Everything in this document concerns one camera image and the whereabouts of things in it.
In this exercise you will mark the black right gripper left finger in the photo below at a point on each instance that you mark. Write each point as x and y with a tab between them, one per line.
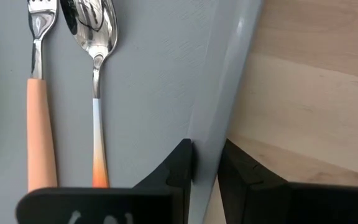
154	202

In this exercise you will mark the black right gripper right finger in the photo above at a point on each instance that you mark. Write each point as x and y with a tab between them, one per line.
291	205

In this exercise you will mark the grey plastic tray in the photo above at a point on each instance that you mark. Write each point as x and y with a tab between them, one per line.
154	77

